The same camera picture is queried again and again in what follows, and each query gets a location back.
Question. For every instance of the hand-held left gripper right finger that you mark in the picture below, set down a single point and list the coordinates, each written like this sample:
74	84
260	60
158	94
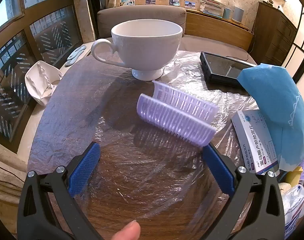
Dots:
219	170

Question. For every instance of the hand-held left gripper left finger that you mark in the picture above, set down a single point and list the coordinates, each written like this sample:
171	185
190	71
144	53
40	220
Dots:
83	170

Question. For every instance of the purple plastic hair roller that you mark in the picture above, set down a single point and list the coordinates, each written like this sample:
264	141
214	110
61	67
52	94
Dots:
172	120

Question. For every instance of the white tissue packet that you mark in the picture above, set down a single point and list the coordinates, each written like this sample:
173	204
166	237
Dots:
291	205

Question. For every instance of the person's left hand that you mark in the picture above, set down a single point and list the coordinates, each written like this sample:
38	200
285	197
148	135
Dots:
127	231

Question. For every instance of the white medicine box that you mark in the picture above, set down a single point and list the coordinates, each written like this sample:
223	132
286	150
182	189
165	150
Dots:
251	140

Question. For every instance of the clear plastic table film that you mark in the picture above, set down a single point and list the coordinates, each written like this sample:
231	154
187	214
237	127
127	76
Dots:
92	105

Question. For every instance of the round beige bread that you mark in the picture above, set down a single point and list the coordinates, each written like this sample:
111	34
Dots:
283	188

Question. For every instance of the blue paper bag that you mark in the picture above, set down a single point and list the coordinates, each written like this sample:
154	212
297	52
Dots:
274	100

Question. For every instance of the black tablet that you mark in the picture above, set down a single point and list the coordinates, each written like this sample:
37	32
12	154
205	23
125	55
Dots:
217	67

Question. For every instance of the light blue slipper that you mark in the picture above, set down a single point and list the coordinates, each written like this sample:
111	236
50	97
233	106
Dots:
75	55

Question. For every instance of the white ceramic cup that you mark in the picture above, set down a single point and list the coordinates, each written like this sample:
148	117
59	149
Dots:
142	45

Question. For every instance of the wooden headboard shelf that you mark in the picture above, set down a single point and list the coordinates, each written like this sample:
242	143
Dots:
217	30

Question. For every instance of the wooden framed window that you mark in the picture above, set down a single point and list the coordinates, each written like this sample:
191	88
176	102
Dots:
24	42

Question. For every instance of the wooden cabinet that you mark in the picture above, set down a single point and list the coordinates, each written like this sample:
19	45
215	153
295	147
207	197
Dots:
274	30

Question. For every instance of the small grey speaker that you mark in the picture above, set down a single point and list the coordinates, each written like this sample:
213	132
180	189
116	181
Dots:
227	13

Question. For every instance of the large grey speaker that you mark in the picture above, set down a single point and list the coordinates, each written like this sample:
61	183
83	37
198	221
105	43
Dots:
238	13

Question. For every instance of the stack of books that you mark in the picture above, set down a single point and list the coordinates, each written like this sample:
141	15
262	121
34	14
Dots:
212	7

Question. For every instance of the brown sofa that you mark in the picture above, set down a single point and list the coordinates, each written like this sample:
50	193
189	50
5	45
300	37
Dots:
142	13

